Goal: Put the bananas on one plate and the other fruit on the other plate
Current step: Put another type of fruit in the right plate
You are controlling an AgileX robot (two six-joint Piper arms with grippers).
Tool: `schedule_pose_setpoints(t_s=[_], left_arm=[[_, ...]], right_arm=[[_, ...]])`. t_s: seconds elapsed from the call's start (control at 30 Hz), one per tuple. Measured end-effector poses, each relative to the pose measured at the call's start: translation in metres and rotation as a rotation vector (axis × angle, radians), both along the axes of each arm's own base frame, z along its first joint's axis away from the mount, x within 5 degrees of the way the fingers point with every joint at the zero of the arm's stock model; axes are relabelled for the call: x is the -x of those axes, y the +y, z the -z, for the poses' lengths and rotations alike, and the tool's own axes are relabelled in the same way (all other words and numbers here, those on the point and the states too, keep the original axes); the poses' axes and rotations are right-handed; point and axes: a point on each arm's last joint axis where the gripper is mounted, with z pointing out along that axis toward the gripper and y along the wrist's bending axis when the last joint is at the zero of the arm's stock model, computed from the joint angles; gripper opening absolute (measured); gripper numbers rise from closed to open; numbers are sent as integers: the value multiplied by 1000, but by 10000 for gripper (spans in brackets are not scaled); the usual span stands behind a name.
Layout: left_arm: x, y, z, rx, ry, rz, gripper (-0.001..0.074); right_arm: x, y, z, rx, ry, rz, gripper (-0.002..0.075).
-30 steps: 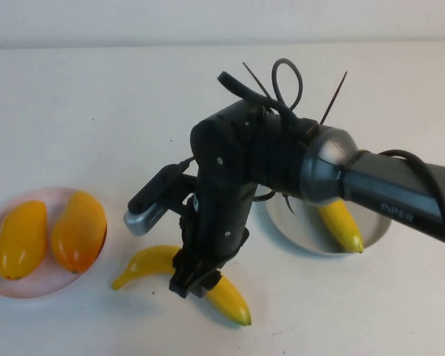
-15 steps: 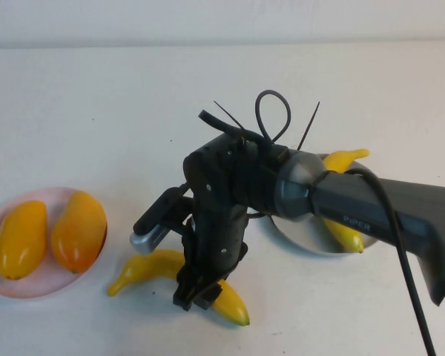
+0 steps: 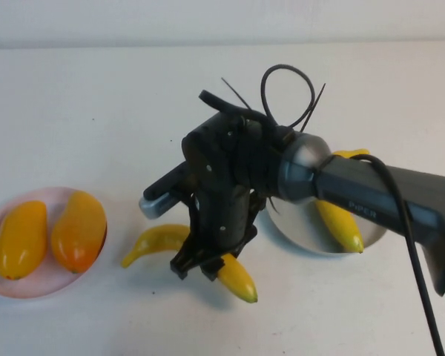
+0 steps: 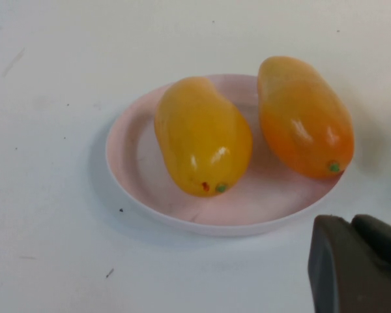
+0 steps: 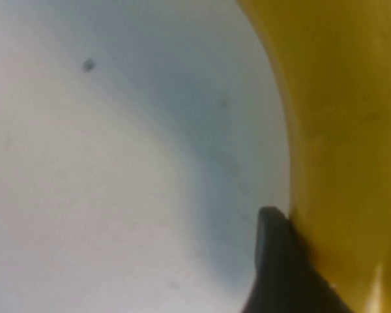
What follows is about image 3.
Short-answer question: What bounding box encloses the short black wrist cable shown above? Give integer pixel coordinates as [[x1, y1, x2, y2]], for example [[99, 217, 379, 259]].
[[198, 90, 279, 131]]

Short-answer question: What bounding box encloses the plain yellow mango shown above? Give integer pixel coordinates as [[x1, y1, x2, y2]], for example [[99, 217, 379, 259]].
[[0, 200, 48, 281]]

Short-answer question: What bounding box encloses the black and silver right wrist camera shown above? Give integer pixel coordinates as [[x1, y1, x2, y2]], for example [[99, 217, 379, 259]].
[[139, 162, 194, 220]]

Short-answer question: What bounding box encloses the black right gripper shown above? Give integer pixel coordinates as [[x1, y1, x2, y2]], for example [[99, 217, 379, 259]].
[[169, 187, 259, 282]]

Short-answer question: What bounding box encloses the mango with orange blush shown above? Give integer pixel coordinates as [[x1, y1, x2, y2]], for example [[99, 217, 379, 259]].
[[50, 191, 108, 274]]

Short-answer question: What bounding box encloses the grey-blue plastic plate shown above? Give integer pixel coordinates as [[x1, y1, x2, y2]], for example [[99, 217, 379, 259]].
[[265, 192, 389, 257]]

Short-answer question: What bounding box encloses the long yellow banana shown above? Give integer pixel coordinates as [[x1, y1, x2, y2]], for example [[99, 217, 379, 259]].
[[121, 224, 259, 303]]

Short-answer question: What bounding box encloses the pink plastic plate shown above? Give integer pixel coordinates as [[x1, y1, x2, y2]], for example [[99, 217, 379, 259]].
[[0, 187, 108, 300]]

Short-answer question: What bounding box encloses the short yellow banana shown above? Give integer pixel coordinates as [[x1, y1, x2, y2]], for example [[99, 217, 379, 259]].
[[314, 148, 371, 255]]

